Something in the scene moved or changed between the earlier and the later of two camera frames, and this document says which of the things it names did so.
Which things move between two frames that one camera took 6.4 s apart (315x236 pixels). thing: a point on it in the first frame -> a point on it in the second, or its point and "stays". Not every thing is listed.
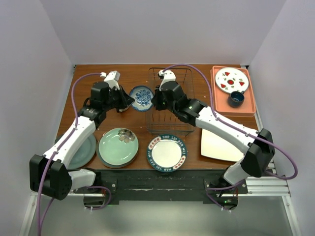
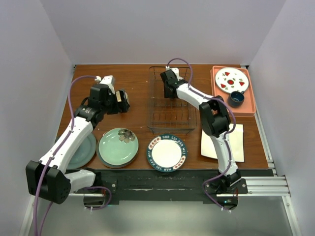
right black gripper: [155, 100] -> [166, 94]
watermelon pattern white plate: [229, 80] stays
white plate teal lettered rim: [167, 153] stays
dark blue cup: [236, 99] stays
